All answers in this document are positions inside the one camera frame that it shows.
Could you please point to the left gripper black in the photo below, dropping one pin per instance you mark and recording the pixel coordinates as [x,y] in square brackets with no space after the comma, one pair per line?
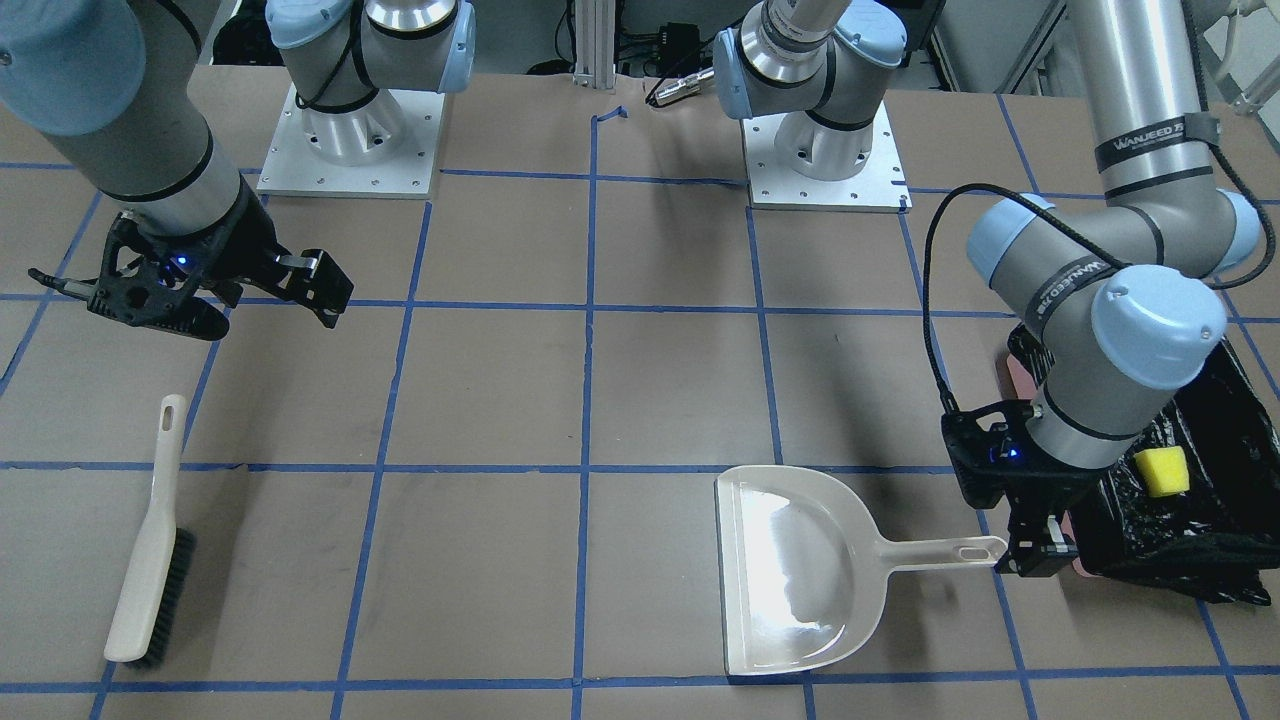
[1062,489]

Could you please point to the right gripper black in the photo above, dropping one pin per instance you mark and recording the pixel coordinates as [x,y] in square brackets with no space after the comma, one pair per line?
[247,243]

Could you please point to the beige plastic dustpan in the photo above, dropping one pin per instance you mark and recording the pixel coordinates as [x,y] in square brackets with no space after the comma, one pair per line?
[805,569]

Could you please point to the beige hand brush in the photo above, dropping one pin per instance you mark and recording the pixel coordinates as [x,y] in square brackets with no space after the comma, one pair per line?
[161,556]

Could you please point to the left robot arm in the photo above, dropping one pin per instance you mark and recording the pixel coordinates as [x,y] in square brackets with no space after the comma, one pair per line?
[1119,296]

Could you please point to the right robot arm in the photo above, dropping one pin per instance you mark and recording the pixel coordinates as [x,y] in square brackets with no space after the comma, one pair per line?
[106,83]

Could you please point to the bin with black bag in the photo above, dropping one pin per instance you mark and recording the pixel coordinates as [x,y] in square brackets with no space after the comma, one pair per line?
[1213,540]

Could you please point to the yellow green sponge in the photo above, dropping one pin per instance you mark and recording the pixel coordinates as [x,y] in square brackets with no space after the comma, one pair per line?
[1164,471]

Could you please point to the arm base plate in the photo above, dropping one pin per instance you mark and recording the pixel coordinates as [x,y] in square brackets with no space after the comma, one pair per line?
[386,150]
[795,164]

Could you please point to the aluminium frame post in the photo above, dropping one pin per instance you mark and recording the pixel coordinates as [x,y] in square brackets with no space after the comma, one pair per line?
[594,25]

